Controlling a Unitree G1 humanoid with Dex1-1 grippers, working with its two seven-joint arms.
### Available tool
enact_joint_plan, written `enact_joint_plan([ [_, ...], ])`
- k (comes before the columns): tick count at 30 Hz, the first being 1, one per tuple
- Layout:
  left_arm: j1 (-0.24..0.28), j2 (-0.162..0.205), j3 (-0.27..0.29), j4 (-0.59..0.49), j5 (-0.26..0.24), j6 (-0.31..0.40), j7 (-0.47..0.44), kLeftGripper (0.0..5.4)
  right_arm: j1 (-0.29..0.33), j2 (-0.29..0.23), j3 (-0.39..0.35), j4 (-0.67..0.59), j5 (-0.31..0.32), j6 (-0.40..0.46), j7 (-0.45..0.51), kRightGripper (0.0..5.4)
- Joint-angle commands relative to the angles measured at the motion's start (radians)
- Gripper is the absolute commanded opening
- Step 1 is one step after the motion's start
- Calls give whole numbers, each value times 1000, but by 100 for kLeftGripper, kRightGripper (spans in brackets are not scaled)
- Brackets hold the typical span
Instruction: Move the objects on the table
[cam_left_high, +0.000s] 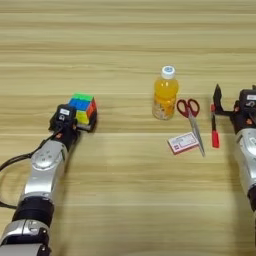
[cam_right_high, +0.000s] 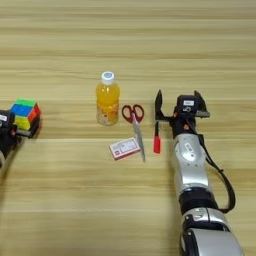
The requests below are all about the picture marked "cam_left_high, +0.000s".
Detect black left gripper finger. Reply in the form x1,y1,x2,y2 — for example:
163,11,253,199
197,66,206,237
78,110,98,133

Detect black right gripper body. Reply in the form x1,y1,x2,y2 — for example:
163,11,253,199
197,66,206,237
218,104,256,135

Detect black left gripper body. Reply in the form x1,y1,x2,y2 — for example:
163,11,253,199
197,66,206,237
48,109,88,153

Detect multicoloured puzzle cube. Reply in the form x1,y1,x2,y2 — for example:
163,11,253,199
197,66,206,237
68,92,98,126

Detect small red white card box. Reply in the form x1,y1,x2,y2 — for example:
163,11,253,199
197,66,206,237
167,131,200,156

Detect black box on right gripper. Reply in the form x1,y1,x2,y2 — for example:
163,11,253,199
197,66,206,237
238,89,256,110

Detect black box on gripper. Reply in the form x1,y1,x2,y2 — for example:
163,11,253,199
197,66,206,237
238,89,256,110
54,103,77,126

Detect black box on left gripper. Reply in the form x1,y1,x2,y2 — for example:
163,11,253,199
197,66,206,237
54,103,77,126

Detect red marker pen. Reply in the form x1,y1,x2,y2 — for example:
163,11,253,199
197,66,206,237
210,103,221,149

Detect orange juice bottle white cap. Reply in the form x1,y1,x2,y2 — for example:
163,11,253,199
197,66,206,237
152,65,180,121

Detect red handled scissors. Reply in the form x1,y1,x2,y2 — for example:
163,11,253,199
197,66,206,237
176,98,206,158

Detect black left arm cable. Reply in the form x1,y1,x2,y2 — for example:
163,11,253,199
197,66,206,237
0,131,59,211

